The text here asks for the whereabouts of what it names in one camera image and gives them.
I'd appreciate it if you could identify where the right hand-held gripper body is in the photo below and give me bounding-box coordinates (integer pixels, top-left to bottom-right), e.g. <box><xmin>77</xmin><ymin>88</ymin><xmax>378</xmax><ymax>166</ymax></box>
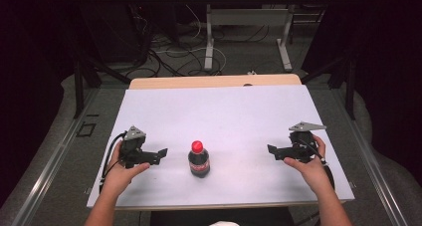
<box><xmin>287</xmin><ymin>120</ymin><xmax>327</xmax><ymax>164</ymax></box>

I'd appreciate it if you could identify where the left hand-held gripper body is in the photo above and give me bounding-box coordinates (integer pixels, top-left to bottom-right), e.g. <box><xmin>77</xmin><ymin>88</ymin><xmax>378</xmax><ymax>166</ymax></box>
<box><xmin>117</xmin><ymin>124</ymin><xmax>160</xmax><ymax>169</ymax></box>

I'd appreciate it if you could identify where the red bottle cap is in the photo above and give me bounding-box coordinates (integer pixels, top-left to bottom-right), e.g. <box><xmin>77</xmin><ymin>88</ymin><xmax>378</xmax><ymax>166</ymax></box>
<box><xmin>191</xmin><ymin>139</ymin><xmax>204</xmax><ymax>155</ymax></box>

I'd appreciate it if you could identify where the dark soda bottle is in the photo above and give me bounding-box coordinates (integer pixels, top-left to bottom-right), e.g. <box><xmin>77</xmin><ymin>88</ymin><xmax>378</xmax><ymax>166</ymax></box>
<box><xmin>187</xmin><ymin>139</ymin><xmax>211</xmax><ymax>179</ymax></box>

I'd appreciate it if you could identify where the person's right hand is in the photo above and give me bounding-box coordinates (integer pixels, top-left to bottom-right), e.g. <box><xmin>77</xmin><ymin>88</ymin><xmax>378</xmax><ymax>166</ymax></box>
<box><xmin>283</xmin><ymin>133</ymin><xmax>334</xmax><ymax>194</ymax></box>

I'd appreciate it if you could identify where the person's left hand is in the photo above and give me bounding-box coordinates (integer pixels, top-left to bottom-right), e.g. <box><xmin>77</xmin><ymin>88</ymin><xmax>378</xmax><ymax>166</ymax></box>
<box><xmin>103</xmin><ymin>140</ymin><xmax>151</xmax><ymax>198</ymax></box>

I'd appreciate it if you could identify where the white table mat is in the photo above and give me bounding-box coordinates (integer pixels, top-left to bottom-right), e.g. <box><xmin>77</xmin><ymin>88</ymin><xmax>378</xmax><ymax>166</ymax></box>
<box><xmin>86</xmin><ymin>84</ymin><xmax>355</xmax><ymax>211</ymax></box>

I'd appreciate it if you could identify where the person's dark clothing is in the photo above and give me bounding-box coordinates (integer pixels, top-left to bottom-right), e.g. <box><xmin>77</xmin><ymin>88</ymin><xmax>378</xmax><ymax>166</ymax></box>
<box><xmin>149</xmin><ymin>207</ymin><xmax>296</xmax><ymax>226</ymax></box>

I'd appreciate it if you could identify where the black metal stand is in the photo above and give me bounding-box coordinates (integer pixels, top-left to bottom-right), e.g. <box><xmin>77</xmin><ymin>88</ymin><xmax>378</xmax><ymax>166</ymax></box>
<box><xmin>72</xmin><ymin>51</ymin><xmax>132</xmax><ymax>119</ymax></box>
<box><xmin>300</xmin><ymin>49</ymin><xmax>358</xmax><ymax>121</ymax></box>

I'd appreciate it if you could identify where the wooden table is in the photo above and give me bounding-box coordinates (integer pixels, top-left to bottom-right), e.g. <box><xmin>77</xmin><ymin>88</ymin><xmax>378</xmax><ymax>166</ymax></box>
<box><xmin>127</xmin><ymin>73</ymin><xmax>304</xmax><ymax>91</ymax></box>

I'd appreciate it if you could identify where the dark cabinet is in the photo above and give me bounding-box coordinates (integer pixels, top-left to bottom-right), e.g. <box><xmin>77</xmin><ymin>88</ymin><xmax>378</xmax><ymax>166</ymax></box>
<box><xmin>79</xmin><ymin>1</ymin><xmax>151</xmax><ymax>64</ymax></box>

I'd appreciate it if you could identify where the dark curtain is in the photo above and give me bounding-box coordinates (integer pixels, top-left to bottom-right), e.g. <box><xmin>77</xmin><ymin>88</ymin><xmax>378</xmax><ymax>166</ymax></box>
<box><xmin>0</xmin><ymin>0</ymin><xmax>78</xmax><ymax>205</ymax></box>
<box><xmin>301</xmin><ymin>0</ymin><xmax>422</xmax><ymax>187</ymax></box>

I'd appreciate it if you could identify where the desk with white legs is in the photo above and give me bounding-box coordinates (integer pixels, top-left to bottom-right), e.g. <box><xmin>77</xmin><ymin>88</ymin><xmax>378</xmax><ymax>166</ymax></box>
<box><xmin>184</xmin><ymin>0</ymin><xmax>337</xmax><ymax>73</ymax></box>

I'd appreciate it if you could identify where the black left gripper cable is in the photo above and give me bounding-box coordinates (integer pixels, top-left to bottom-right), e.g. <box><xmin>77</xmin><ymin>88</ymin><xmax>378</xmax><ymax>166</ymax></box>
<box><xmin>101</xmin><ymin>131</ymin><xmax>129</xmax><ymax>184</ymax></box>

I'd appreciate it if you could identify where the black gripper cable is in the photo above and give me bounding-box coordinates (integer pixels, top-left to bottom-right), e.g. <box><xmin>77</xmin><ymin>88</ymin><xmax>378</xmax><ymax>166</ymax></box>
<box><xmin>298</xmin><ymin>136</ymin><xmax>336</xmax><ymax>191</ymax></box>
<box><xmin>101</xmin><ymin>131</ymin><xmax>129</xmax><ymax>184</ymax></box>

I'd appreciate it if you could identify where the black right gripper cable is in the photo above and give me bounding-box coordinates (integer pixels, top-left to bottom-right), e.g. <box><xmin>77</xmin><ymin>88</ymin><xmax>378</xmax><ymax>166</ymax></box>
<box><xmin>298</xmin><ymin>136</ymin><xmax>336</xmax><ymax>191</ymax></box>

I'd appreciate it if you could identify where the metal floor rail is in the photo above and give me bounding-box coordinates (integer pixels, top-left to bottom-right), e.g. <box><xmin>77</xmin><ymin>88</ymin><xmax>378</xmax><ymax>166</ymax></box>
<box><xmin>330</xmin><ymin>88</ymin><xmax>410</xmax><ymax>226</ymax></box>
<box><xmin>11</xmin><ymin>88</ymin><xmax>102</xmax><ymax>226</ymax></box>

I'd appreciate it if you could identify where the tangle of floor cables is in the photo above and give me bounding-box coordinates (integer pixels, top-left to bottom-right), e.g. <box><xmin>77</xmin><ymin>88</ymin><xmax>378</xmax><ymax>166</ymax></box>
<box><xmin>125</xmin><ymin>3</ymin><xmax>271</xmax><ymax>78</ymax></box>

